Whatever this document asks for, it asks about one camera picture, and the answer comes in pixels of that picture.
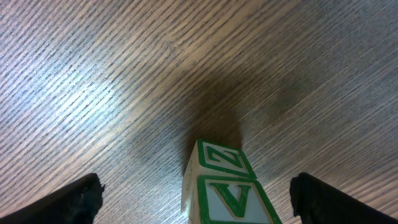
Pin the green block letter A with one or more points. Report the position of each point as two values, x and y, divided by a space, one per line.
214 199

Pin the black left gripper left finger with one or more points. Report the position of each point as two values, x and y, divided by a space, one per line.
77 202

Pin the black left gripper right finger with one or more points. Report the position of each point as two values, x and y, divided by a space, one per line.
316 202

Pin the white block letter O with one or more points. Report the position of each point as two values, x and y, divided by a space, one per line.
210 158

